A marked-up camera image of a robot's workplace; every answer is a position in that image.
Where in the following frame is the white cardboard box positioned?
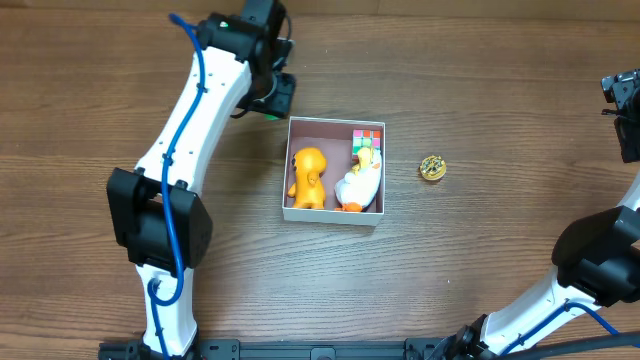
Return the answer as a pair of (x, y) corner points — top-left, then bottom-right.
(282, 116), (386, 227)

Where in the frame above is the colourful puzzle cube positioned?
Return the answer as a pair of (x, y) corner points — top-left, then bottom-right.
(352, 129), (382, 162)

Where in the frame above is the orange plush toy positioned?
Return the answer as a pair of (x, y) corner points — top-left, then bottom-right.
(287, 147), (327, 210)

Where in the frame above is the white plush duck yellow hat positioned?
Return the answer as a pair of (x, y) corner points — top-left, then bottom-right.
(334, 147), (382, 212)

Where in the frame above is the gold blue spinning top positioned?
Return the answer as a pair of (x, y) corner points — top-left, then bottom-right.
(419, 155), (447, 181)

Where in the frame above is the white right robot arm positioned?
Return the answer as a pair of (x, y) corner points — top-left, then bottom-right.
(431, 182), (639, 359)

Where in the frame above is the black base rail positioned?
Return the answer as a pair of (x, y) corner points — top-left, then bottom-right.
(97, 337), (471, 360)

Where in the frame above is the black thick cable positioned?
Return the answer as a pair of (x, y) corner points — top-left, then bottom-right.
(479, 330), (640, 360)

